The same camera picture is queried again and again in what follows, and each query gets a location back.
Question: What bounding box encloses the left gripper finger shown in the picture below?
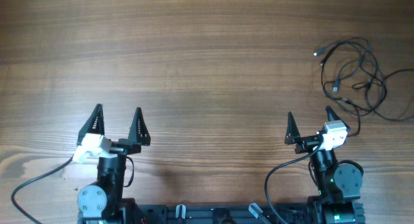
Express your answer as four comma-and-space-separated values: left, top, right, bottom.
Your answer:
77, 104, 105, 145
128, 107, 151, 146

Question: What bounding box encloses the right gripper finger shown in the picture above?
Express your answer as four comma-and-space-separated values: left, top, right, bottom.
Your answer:
325, 106, 350, 130
285, 111, 301, 145

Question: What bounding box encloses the black USB cable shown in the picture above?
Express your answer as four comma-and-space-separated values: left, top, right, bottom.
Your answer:
312, 38, 373, 93
320, 39, 387, 137
351, 36, 414, 122

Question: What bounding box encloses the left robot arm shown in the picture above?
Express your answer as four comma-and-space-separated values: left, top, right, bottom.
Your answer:
72, 104, 151, 223

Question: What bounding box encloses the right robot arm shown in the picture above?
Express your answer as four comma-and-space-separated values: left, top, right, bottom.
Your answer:
285, 106, 366, 224

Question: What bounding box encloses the right camera cable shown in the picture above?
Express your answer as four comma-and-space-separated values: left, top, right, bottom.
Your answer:
264, 139, 324, 224

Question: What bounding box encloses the camera cable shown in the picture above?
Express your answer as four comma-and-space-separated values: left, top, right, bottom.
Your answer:
10, 155, 75, 224
264, 139, 324, 224

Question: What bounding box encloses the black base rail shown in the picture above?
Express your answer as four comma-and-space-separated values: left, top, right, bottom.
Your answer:
76, 197, 366, 224

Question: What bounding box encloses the left camera cable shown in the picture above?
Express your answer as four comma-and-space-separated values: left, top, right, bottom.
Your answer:
10, 155, 75, 224

